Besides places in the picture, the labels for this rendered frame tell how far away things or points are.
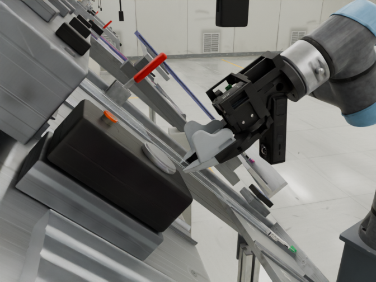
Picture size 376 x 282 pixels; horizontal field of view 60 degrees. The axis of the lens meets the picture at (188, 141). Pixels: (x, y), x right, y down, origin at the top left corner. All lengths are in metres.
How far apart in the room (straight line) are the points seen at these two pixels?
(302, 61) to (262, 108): 0.09
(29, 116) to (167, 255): 0.12
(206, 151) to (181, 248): 0.25
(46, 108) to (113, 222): 0.07
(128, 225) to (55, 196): 0.04
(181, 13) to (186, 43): 0.69
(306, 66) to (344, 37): 0.07
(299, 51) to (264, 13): 8.43
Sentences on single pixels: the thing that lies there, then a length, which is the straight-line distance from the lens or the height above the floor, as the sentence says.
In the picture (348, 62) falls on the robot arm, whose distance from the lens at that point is 0.54.
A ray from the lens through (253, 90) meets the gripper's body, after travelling 0.47.
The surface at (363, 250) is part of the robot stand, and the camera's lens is 1.07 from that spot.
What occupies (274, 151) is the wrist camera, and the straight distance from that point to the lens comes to 0.53.
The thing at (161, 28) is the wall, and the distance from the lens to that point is 8.08.
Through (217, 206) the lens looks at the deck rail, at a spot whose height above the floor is 0.80.
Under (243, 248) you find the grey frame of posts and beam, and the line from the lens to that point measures 0.82.
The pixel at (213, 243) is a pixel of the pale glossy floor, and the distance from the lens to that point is 1.84.
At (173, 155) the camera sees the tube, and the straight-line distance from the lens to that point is 0.49.
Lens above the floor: 1.16
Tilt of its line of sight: 22 degrees down
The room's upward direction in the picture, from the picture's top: straight up
